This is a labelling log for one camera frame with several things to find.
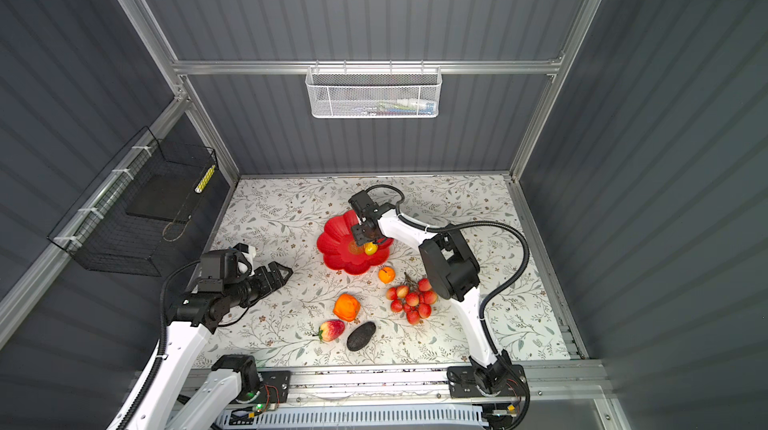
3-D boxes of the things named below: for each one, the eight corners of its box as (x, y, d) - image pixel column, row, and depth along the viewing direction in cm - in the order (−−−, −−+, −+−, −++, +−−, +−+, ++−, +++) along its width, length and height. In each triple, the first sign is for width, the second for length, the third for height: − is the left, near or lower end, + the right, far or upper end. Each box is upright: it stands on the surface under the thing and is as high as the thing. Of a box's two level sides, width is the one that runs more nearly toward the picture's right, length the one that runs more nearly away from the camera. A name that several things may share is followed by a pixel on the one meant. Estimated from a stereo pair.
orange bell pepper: (334, 318, 86) (331, 310, 81) (342, 300, 90) (339, 291, 85) (353, 325, 85) (351, 317, 80) (361, 305, 89) (359, 297, 84)
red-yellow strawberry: (318, 338, 83) (314, 334, 79) (332, 318, 86) (329, 313, 83) (332, 348, 81) (329, 344, 78) (346, 327, 85) (344, 322, 81)
